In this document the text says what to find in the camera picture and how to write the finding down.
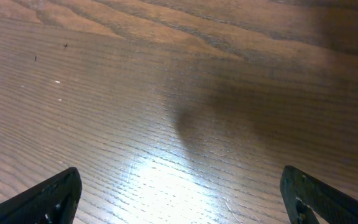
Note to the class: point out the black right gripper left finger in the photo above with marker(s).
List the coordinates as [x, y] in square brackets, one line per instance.
[54, 200]

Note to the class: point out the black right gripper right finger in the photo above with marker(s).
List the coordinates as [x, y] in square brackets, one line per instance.
[305, 197]

